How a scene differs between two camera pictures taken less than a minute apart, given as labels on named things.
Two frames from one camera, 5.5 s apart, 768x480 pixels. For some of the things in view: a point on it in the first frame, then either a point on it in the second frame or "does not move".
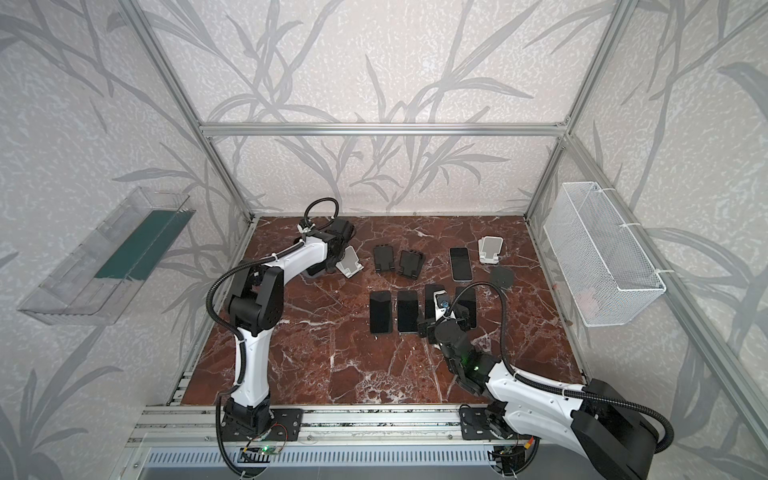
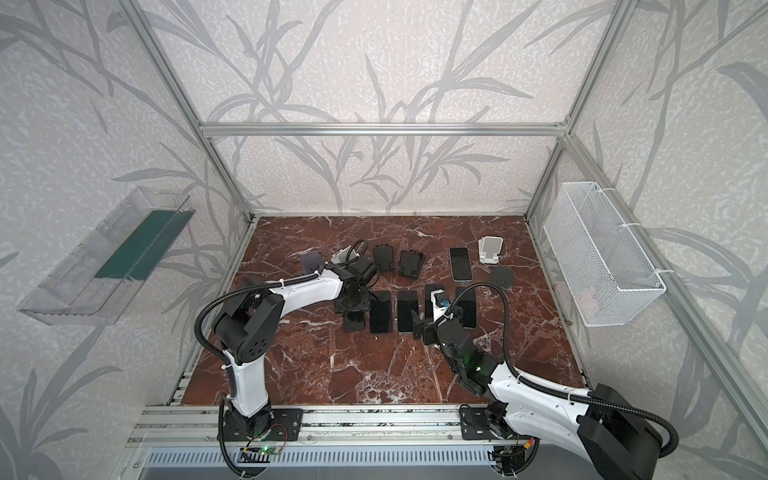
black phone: (468, 298) does not move
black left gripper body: (335, 257) → (352, 305)
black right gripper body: (435, 324) does not move
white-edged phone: (460, 264) does not move
